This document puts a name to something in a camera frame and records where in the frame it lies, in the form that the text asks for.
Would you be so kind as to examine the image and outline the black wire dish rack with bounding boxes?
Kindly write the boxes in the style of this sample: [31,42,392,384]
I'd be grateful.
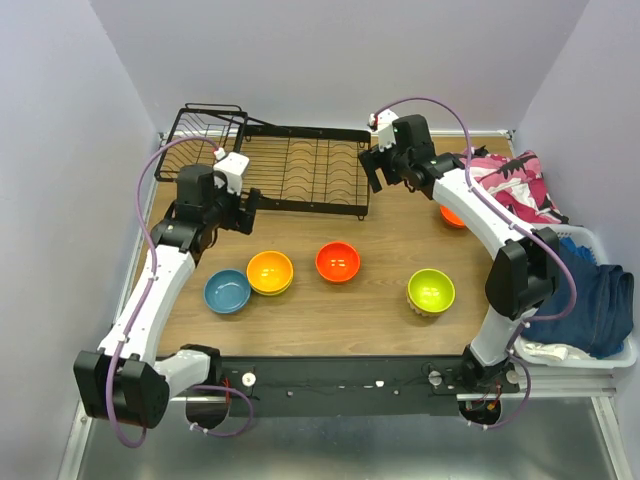
[164,103,371,220]

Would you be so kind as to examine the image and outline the orange-yellow bowl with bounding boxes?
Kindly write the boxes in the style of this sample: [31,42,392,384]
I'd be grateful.
[246,250,294,292]

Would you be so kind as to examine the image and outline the blue bowl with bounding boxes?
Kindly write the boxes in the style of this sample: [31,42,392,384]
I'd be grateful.
[203,269,252,314]

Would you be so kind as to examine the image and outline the red-orange bowl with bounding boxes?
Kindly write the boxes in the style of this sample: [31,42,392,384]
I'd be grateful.
[315,241,361,284]
[439,205,466,229]

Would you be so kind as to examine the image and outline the yellow-green bowl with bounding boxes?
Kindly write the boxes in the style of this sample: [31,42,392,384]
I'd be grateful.
[251,283,291,296]

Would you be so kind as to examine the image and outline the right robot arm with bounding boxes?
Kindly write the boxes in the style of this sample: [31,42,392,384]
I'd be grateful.
[359,110,559,392]

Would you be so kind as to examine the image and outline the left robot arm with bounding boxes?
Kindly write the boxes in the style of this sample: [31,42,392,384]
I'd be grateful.
[73,153,260,429]

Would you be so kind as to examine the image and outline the pink camouflage garment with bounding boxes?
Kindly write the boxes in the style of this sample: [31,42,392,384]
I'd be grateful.
[470,147,569,224]

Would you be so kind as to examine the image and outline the lime green bowl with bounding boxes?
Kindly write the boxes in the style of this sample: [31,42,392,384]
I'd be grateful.
[407,269,456,306]

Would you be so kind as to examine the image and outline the cream ribbed bowl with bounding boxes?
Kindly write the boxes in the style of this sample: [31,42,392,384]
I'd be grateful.
[407,294,453,317]

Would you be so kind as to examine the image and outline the white laundry basket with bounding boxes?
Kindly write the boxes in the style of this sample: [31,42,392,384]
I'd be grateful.
[514,224,638,370]

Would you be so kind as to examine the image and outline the white cloth in basket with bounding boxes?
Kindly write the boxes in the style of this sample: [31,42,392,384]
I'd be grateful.
[520,340,591,362]

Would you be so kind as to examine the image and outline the blue denim jeans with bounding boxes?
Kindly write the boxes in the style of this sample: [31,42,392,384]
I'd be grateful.
[522,238,634,359]

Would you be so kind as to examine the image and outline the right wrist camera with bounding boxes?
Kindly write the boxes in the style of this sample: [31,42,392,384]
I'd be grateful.
[368,109,398,151]

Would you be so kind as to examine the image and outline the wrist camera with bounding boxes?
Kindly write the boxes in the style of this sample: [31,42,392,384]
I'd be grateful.
[213,152,250,196]
[368,109,398,151]

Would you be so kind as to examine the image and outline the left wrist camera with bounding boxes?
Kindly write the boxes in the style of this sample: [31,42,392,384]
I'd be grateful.
[213,152,250,196]

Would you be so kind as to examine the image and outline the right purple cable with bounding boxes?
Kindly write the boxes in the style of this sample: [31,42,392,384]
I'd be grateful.
[372,97,577,432]

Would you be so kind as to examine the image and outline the purple cable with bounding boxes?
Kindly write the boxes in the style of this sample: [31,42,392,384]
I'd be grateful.
[372,97,577,432]
[108,137,254,448]

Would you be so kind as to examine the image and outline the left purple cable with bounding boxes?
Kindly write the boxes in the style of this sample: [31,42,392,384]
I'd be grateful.
[108,137,254,448]

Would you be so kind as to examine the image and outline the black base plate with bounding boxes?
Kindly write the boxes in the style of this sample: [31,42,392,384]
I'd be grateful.
[221,355,519,417]

